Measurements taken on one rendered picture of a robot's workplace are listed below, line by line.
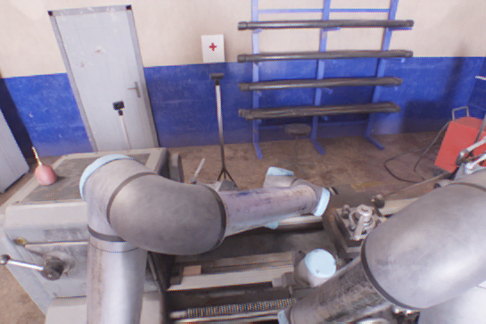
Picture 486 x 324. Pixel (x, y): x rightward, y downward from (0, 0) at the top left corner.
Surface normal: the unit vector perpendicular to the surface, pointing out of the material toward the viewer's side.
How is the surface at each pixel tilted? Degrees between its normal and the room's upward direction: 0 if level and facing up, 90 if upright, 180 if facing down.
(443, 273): 70
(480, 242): 51
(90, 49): 90
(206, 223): 62
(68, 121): 90
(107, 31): 90
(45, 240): 90
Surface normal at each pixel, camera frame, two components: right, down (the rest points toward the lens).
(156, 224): 0.11, 0.05
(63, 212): 0.04, -0.26
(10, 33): 0.09, 0.49
